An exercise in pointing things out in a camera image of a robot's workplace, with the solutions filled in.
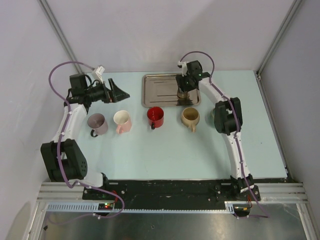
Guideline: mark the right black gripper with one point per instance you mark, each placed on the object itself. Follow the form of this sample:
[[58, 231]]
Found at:
[[181, 81]]

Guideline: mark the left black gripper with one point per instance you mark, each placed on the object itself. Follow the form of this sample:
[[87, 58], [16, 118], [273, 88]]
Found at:
[[110, 96]]

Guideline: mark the brown ceramic cup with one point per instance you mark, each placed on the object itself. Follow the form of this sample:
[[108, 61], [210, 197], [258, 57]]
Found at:
[[182, 94]]

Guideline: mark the pink ceramic mug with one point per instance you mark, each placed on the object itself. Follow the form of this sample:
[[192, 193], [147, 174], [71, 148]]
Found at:
[[122, 119]]

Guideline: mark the beige ceramic mug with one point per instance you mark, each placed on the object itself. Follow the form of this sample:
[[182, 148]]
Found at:
[[190, 117]]

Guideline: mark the mauve ceramic cup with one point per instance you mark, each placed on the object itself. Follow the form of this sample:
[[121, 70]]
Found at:
[[98, 125]]

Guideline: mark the green ceramic mug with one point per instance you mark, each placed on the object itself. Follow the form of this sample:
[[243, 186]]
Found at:
[[211, 118]]

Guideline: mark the red ceramic mug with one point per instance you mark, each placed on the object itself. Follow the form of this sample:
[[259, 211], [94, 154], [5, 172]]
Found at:
[[155, 116]]

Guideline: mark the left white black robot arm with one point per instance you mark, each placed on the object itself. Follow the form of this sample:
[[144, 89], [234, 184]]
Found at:
[[63, 158]]

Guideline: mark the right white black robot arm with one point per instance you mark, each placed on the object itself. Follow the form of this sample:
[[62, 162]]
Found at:
[[227, 121]]

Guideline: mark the metal serving tray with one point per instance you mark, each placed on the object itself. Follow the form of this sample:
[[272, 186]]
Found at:
[[160, 90]]

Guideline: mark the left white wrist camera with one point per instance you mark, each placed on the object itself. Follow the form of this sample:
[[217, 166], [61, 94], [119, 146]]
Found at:
[[97, 73]]

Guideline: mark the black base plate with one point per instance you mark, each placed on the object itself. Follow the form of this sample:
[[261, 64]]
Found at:
[[171, 195]]

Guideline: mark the left aluminium frame post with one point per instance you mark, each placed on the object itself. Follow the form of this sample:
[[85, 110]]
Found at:
[[49, 14]]

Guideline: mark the aluminium frame post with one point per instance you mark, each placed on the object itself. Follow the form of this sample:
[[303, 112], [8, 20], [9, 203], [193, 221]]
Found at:
[[49, 14], [287, 21]]

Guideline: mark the right aluminium frame post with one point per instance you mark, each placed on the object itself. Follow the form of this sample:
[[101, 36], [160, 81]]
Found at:
[[287, 21]]

